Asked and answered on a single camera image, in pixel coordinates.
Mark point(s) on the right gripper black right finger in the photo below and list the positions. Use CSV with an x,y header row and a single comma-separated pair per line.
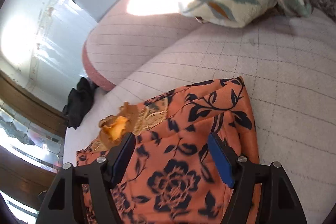
x,y
266,188

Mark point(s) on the orange black floral garment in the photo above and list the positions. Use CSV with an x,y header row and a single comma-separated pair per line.
x,y
171,177

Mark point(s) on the black crumpled garment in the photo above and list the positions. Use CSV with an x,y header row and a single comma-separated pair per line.
x,y
80,101

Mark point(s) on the wooden door with glass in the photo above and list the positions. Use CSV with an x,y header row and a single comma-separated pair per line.
x,y
32,146

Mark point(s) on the pink bolster pillow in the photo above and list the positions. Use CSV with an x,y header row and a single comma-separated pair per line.
x,y
93,74

